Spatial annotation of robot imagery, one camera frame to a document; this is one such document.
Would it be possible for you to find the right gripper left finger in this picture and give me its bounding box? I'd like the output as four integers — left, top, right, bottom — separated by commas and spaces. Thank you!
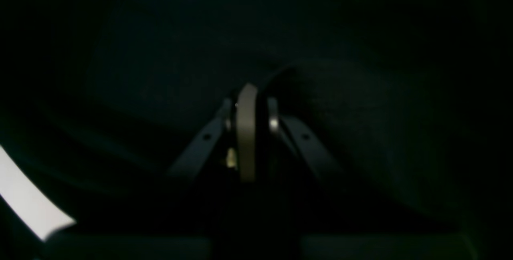
43, 83, 259, 260

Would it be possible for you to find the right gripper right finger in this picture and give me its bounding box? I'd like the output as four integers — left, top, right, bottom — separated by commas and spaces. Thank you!
256, 97, 476, 260

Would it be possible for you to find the black T-shirt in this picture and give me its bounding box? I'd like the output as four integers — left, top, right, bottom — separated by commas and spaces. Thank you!
1, 0, 512, 260

